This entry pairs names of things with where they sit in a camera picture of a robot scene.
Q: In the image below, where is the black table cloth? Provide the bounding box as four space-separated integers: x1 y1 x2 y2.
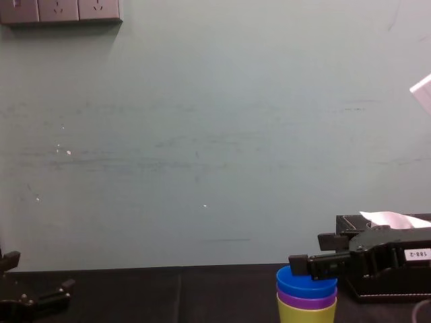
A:
0 262 431 323

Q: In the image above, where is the wall switch plate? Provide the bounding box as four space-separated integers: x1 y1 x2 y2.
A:
0 0 40 25

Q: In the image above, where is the black tissue box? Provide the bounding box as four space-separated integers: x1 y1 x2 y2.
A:
335 213 431 304

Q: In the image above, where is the white tissue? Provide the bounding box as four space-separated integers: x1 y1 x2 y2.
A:
359 210 431 230

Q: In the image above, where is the purple plastic cup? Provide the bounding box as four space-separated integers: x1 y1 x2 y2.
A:
276 281 338 311

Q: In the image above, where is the blue plastic cup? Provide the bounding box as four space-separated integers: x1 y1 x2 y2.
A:
275 265 338 300

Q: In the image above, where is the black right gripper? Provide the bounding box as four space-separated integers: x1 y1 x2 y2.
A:
288 226 431 282

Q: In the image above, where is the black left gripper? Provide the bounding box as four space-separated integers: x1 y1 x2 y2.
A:
0 250 77 323

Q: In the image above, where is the wall socket plate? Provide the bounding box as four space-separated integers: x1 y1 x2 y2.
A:
77 0 123 24
37 0 80 24

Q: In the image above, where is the white squared box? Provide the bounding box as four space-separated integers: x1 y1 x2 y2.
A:
409 73 431 114

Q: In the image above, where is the yellow-green plastic cup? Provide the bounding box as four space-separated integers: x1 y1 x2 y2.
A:
276 291 338 323

